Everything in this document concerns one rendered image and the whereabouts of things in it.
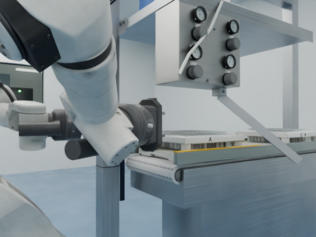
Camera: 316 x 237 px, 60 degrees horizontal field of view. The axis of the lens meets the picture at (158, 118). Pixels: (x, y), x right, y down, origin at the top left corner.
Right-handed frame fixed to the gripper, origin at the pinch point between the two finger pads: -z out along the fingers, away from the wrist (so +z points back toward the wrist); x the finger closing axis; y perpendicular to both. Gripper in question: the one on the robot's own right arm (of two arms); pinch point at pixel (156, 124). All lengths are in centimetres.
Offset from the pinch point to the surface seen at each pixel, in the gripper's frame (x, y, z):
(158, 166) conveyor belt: 11.7, -2.6, -6.9
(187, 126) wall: 14, -145, -477
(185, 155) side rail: 7.9, 6.0, -4.6
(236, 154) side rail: 9.3, 16.3, -20.9
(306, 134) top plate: 5, 37, -59
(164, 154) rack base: 8.9, -3.1, -12.0
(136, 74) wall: -108, -277, -500
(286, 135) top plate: 5, 30, -48
